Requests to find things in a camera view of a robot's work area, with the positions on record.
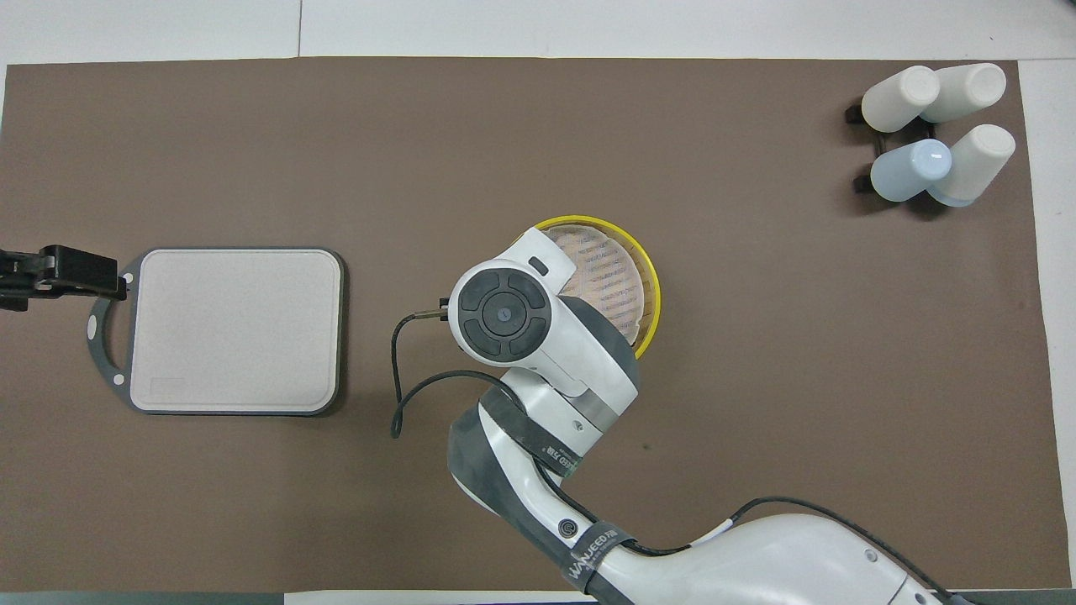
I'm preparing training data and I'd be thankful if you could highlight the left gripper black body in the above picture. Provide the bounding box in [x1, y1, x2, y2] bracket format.
[0, 249, 44, 313]

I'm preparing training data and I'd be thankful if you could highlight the yellow steamer lid woven top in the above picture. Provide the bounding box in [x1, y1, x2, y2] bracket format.
[534, 216, 662, 360]

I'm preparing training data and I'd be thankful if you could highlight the brown table mat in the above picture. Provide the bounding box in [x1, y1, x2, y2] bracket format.
[0, 56, 1070, 592]

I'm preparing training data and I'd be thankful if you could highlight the black cup rack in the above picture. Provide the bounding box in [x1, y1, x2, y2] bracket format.
[845, 99, 941, 198]

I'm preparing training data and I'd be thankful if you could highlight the light blue plastic cup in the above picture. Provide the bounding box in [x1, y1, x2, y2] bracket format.
[870, 139, 953, 203]

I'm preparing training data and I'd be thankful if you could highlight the white plastic cup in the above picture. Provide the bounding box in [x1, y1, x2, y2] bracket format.
[920, 63, 1008, 124]
[861, 66, 942, 134]

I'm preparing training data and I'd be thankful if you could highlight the white cup bluish rim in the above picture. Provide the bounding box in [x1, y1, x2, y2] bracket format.
[927, 124, 1017, 208]

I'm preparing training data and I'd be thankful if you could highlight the white cutting board grey frame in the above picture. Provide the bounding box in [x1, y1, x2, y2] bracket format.
[87, 246, 346, 417]

